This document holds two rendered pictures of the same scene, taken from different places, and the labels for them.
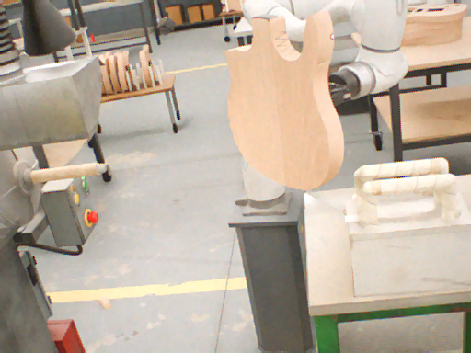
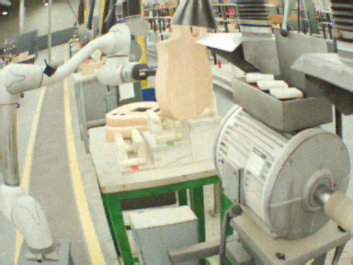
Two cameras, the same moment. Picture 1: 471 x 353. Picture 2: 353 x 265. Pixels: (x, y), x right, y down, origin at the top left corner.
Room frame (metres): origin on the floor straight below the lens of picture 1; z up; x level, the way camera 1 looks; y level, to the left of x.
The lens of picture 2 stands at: (1.99, 1.52, 1.63)
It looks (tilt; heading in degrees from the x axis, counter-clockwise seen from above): 16 degrees down; 247
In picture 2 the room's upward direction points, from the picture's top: 6 degrees counter-clockwise
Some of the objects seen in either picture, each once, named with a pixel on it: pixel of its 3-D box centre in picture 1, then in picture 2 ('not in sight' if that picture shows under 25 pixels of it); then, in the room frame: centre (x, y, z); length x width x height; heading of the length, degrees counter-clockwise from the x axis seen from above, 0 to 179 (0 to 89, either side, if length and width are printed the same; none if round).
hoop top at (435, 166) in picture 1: (402, 168); not in sight; (1.11, -0.38, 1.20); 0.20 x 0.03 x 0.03; 78
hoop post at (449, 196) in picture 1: (449, 200); not in sight; (1.01, -0.45, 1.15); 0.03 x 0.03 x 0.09
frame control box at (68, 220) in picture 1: (51, 221); (183, 261); (1.62, 0.60, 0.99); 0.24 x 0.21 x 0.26; 80
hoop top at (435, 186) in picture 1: (408, 185); not in sight; (1.03, -0.36, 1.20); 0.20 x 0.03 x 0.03; 78
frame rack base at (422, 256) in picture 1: (407, 244); (199, 132); (1.08, -0.37, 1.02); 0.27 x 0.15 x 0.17; 79
